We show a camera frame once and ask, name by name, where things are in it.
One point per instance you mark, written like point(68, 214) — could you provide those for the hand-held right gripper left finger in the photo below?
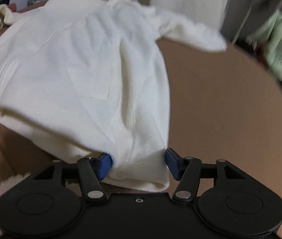
point(104, 165)

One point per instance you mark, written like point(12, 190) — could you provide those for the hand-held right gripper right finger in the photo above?
point(172, 163)

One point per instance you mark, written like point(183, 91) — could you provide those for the white sweater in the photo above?
point(81, 79)

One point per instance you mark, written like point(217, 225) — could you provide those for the green cloth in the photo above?
point(280, 44)

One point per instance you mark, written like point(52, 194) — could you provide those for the red suitcase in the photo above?
point(12, 6)

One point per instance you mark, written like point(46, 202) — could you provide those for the black garment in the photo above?
point(2, 2)

